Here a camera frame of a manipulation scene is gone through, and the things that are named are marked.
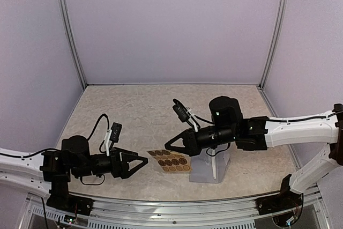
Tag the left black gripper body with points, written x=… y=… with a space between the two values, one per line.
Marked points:
x=117 y=171

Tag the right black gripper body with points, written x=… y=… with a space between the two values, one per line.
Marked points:
x=195 y=146

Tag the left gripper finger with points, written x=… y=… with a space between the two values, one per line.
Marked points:
x=128 y=172
x=127 y=155

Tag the brown sticker sheet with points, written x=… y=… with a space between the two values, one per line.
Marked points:
x=171 y=161

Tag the beige letter sheet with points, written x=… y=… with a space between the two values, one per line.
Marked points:
x=214 y=167

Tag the grey envelope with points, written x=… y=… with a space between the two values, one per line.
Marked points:
x=202 y=167

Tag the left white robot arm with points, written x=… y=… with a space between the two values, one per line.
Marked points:
x=73 y=159

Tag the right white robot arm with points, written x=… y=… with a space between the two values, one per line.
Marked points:
x=263 y=132

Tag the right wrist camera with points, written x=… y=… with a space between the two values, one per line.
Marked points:
x=185 y=115

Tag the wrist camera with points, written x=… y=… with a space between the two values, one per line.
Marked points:
x=112 y=136
x=185 y=115

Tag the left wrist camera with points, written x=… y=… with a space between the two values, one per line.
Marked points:
x=112 y=136

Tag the front aluminium rail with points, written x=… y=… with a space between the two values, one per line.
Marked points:
x=116 y=213

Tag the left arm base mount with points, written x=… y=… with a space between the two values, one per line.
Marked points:
x=63 y=200

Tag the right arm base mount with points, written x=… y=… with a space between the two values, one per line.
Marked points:
x=278 y=202

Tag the right aluminium frame post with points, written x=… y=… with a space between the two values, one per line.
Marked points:
x=274 y=43

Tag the aluminium frame post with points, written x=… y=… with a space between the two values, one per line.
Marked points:
x=274 y=43
x=71 y=42

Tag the left aluminium frame post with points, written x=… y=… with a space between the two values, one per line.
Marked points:
x=71 y=42

